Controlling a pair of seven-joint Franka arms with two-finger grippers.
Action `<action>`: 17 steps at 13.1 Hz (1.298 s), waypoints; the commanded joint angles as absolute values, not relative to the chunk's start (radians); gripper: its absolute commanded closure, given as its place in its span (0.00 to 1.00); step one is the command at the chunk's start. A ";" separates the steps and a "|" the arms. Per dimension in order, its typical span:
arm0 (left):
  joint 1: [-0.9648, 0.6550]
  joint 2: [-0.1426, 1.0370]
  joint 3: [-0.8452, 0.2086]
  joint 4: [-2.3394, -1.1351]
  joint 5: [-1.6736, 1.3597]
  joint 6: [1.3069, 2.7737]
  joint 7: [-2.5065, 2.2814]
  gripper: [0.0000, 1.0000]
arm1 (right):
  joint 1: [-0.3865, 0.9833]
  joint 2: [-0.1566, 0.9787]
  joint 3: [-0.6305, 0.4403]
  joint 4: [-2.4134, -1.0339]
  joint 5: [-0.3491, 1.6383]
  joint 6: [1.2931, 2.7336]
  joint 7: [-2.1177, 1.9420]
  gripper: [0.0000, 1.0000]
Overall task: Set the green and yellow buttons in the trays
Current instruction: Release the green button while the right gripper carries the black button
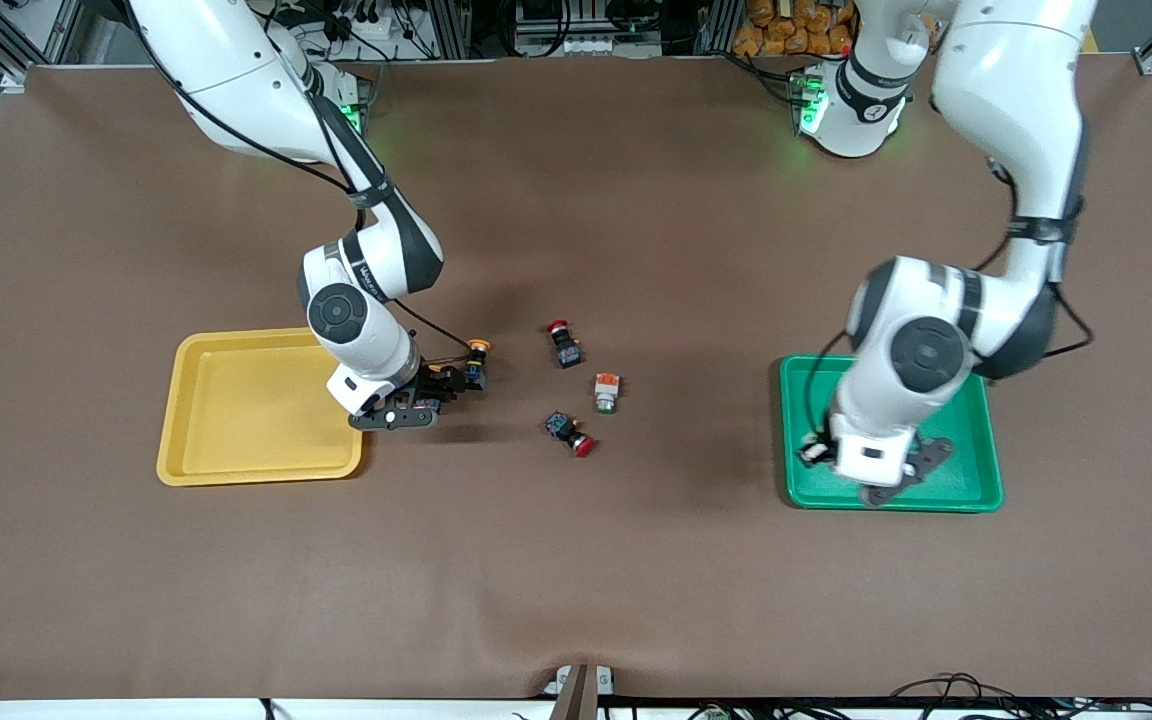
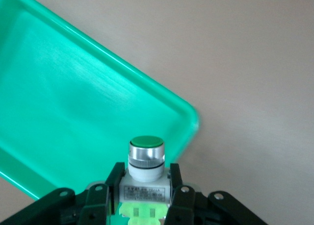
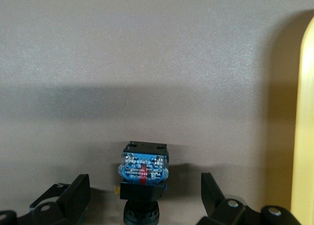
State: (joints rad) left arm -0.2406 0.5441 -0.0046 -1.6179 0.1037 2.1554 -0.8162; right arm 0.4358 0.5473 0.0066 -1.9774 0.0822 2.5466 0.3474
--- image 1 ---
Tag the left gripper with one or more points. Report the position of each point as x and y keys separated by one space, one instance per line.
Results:
x=824 y=453

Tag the red cap push button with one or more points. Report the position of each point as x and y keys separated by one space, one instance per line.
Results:
x=566 y=350
x=566 y=430

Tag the orange lumpy bundle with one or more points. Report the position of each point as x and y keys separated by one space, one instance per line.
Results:
x=786 y=35

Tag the orange top white button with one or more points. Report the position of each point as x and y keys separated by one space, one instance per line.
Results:
x=606 y=395

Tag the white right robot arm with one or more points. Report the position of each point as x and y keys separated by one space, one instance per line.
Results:
x=236 y=80

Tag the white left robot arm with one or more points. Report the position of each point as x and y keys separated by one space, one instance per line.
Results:
x=1016 y=100

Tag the white terminal strip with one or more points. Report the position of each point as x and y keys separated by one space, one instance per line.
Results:
x=586 y=45

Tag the white power strip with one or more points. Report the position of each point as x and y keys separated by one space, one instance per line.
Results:
x=371 y=25

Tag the yellow plastic tray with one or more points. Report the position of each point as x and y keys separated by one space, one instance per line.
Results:
x=236 y=420

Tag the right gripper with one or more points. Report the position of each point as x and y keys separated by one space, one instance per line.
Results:
x=439 y=381

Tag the brown table cover sheet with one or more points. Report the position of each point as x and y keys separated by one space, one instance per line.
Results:
x=576 y=560

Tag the green plastic tray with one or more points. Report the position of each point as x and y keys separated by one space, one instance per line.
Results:
x=966 y=450

